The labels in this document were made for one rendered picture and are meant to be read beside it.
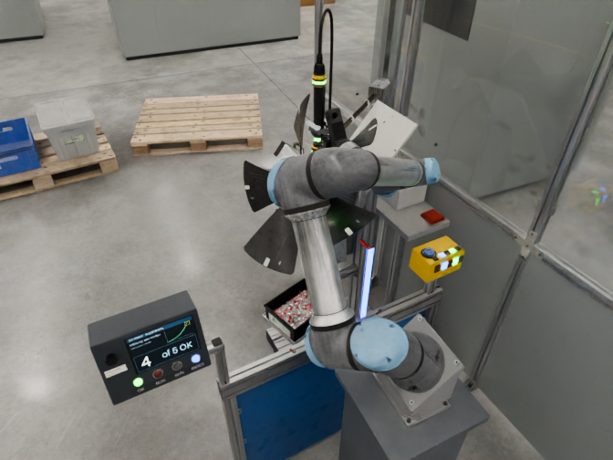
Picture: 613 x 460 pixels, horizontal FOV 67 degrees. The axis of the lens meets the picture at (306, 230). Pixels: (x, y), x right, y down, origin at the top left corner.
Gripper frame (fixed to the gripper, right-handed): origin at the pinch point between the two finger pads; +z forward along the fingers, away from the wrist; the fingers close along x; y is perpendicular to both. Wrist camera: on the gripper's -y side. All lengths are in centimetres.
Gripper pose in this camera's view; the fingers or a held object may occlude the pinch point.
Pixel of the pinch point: (314, 120)
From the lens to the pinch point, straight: 158.1
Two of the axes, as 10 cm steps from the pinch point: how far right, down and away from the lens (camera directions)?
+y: 0.0, 7.8, 6.3
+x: 8.8, -3.0, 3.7
